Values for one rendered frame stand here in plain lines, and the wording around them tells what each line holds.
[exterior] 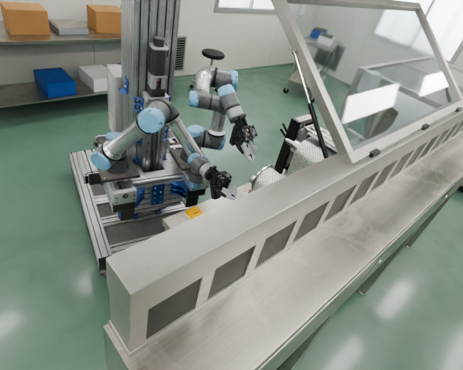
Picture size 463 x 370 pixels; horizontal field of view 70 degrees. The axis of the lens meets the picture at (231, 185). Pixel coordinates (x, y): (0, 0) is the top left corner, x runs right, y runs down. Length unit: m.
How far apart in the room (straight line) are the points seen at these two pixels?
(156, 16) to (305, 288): 1.55
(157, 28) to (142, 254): 1.56
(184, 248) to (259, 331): 0.29
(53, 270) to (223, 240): 2.15
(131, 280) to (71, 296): 1.99
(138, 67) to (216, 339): 1.61
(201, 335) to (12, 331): 1.85
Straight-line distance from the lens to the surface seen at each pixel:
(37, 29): 4.00
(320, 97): 1.00
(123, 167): 2.08
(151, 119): 1.63
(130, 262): 0.57
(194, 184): 1.78
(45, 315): 2.50
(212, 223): 0.65
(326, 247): 1.02
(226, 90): 1.53
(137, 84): 2.06
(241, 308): 0.80
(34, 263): 2.75
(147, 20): 1.96
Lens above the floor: 2.11
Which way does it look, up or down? 38 degrees down
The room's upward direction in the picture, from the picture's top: 15 degrees clockwise
